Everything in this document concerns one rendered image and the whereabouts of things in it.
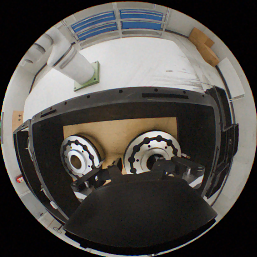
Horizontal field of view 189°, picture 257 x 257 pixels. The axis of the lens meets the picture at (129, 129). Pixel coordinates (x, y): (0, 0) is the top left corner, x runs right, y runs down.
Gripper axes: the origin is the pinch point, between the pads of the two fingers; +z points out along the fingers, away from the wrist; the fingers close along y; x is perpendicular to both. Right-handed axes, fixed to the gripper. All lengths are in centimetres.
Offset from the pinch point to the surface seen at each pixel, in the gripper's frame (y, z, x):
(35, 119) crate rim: -14.5, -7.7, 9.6
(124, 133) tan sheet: -1.5, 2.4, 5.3
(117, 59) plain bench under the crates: -1.5, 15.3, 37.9
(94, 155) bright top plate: -6.9, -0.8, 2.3
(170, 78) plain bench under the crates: 18.5, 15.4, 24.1
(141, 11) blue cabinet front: 45, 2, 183
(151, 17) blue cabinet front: 63, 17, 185
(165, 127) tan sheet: 6.5, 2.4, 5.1
